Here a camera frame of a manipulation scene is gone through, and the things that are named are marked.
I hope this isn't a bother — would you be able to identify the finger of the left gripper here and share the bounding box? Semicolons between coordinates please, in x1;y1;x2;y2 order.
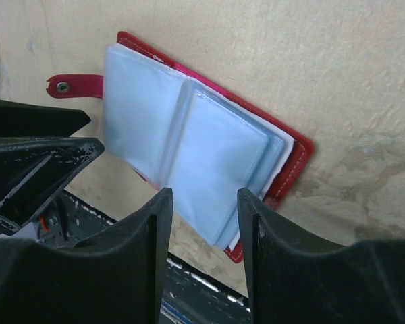
0;100;91;137
0;137;105;233

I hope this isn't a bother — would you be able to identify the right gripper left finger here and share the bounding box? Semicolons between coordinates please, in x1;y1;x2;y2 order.
0;188;173;323

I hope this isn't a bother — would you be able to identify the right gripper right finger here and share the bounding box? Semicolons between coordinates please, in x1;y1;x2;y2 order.
237;188;405;323

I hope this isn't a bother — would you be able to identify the red card holder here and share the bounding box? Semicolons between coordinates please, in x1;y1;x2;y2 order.
47;31;315;263

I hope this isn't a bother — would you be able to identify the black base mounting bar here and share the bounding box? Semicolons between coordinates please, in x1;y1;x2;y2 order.
34;190;251;323

